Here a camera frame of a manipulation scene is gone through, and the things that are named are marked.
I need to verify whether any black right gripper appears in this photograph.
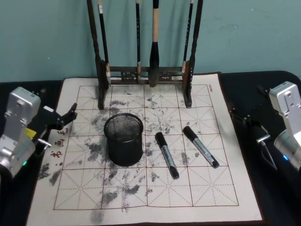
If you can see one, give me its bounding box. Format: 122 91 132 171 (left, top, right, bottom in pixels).
231 106 271 145

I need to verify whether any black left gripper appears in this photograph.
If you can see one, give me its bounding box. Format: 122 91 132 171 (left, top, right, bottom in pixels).
27 102 79 143

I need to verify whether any dark wooden brush rack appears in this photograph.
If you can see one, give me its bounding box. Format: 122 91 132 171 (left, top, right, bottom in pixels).
87 0 204 110

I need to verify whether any black and silver marker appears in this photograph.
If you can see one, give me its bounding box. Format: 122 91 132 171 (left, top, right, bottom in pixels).
182 126 220 169
155 131 180 180

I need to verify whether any black mesh pen cup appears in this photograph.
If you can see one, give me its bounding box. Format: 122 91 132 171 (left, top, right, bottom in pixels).
103 113 144 168

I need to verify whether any cream gridded calligraphy mat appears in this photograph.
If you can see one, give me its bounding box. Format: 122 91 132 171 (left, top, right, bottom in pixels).
25 72 264 226

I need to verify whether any black table cloth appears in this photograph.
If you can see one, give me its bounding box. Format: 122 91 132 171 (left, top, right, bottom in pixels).
0 70 301 226

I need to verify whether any thin black calligraphy brush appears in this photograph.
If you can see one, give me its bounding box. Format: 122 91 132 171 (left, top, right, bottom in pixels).
181 0 196 74
97 0 111 85
135 0 142 84

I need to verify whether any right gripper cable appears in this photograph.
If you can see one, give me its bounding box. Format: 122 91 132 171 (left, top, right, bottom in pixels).
256 135 278 171

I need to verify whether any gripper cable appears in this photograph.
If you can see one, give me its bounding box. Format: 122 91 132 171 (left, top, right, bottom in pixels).
256 135 278 171
35 138 53 157

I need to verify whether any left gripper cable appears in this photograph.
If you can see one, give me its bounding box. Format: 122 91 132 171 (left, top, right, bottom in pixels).
35 138 53 157

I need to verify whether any large tan-handled calligraphy brush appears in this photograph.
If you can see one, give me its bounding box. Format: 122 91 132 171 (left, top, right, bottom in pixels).
148 0 161 88

